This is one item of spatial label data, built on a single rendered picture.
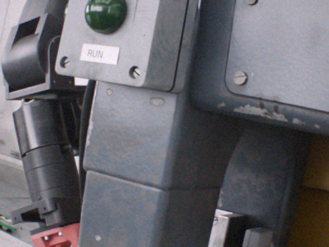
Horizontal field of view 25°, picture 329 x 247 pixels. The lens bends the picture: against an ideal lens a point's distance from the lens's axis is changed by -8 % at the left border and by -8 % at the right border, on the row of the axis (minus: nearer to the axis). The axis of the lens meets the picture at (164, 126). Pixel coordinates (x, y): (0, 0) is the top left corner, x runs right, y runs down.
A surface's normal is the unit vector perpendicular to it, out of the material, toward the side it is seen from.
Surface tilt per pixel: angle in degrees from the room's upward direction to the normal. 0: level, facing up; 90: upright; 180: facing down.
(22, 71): 120
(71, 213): 61
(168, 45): 90
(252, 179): 94
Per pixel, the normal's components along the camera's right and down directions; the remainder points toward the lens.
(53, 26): 0.75, -0.11
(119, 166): -0.54, -0.05
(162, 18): 0.83, 0.17
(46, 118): 0.41, -0.31
